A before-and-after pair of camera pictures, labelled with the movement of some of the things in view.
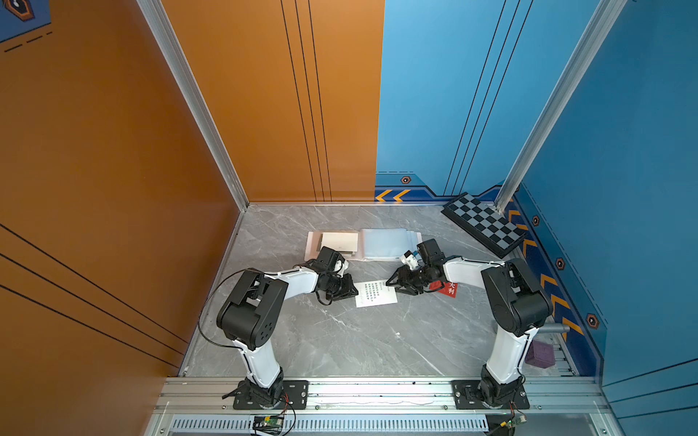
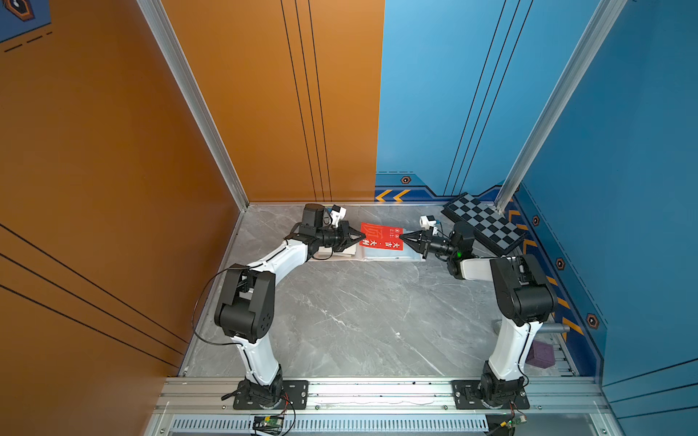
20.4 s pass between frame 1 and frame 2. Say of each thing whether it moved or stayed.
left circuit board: stayed
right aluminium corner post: stayed
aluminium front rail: stayed
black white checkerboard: stayed
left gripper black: moved
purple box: stayed
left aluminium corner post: stayed
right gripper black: moved
